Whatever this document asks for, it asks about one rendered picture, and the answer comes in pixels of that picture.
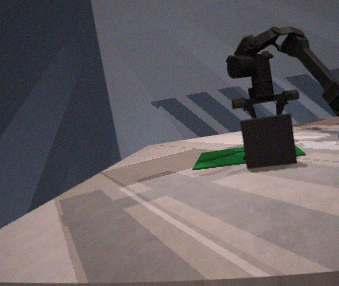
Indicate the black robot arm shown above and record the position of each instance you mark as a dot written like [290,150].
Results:
[247,63]

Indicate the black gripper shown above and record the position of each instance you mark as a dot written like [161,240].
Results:
[262,87]

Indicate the black cooling fan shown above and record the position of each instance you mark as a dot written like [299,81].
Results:
[268,141]

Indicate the green circuit board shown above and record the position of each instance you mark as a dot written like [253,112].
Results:
[226,157]

